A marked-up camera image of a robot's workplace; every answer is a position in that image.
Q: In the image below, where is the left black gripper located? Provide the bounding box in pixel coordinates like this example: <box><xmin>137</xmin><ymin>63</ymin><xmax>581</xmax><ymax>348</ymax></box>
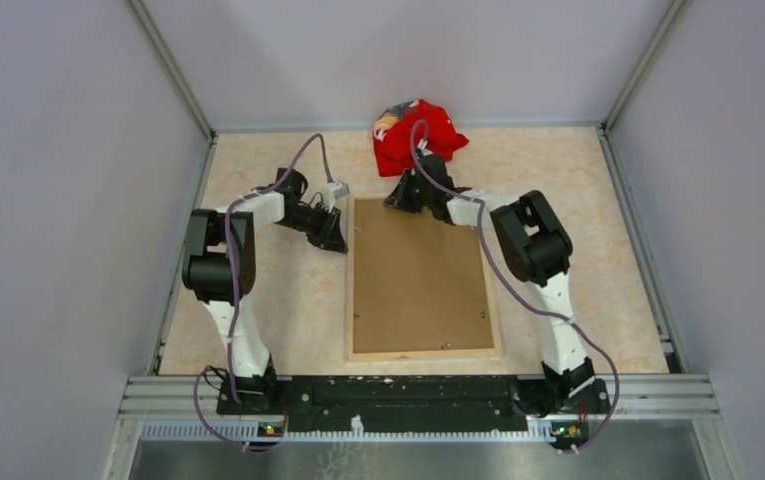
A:
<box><xmin>276</xmin><ymin>201</ymin><xmax>348</xmax><ymax>254</ymax></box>

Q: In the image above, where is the brown frame backing board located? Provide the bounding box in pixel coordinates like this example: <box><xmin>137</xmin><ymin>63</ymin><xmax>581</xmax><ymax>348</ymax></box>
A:
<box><xmin>352</xmin><ymin>197</ymin><xmax>496</xmax><ymax>356</ymax></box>

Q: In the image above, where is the light wooden picture frame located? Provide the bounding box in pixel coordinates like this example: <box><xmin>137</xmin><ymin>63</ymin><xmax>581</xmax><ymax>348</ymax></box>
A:
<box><xmin>344</xmin><ymin>193</ymin><xmax>504</xmax><ymax>363</ymax></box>

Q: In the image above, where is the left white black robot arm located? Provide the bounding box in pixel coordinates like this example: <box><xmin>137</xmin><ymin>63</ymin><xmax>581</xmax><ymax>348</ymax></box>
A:
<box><xmin>181</xmin><ymin>168</ymin><xmax>349</xmax><ymax>414</ymax></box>

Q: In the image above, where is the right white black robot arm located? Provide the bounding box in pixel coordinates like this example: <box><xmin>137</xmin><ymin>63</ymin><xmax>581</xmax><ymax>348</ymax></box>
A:
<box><xmin>384</xmin><ymin>153</ymin><xmax>608</xmax><ymax>415</ymax></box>

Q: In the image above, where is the crumpled red cloth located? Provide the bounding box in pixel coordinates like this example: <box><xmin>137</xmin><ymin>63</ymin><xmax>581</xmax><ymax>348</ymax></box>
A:
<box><xmin>371</xmin><ymin>99</ymin><xmax>469</xmax><ymax>178</ymax></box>

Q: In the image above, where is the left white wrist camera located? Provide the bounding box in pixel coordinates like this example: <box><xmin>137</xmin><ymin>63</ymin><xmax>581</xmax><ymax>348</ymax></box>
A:
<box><xmin>320</xmin><ymin>181</ymin><xmax>350</xmax><ymax>212</ymax></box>

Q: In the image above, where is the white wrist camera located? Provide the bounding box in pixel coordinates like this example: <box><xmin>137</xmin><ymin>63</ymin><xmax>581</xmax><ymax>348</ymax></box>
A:
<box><xmin>320</xmin><ymin>181</ymin><xmax>350</xmax><ymax>212</ymax></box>
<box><xmin>414</xmin><ymin>139</ymin><xmax>433</xmax><ymax>157</ymax></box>

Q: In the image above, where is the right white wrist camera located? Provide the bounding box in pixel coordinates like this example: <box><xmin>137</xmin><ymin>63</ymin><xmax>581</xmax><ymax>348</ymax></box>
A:
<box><xmin>414</xmin><ymin>139</ymin><xmax>433</xmax><ymax>157</ymax></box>

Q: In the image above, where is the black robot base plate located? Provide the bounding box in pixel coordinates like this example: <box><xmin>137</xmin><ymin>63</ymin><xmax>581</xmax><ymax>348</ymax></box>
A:
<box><xmin>216</xmin><ymin>375</ymin><xmax>609</xmax><ymax>433</ymax></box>

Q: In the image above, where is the aluminium rail with cable duct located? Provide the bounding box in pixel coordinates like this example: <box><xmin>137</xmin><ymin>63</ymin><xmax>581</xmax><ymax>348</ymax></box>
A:
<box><xmin>104</xmin><ymin>374</ymin><xmax>744</xmax><ymax>479</ymax></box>

